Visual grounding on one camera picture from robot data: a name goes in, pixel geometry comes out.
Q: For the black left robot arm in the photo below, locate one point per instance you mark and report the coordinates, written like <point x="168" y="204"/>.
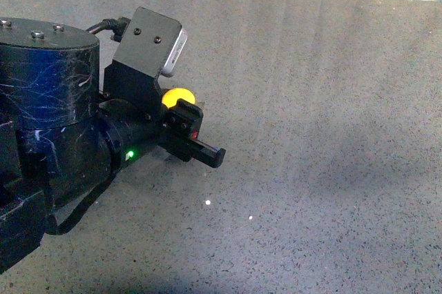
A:
<point x="77" y="106"/>

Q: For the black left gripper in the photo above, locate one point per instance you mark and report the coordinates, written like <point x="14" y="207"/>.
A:
<point x="131" y="133"/>

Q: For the yellow push button switch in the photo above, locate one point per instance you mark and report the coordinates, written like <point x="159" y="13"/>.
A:
<point x="171" y="96"/>

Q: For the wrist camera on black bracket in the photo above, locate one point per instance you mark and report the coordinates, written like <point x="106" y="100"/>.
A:
<point x="150" y="47"/>

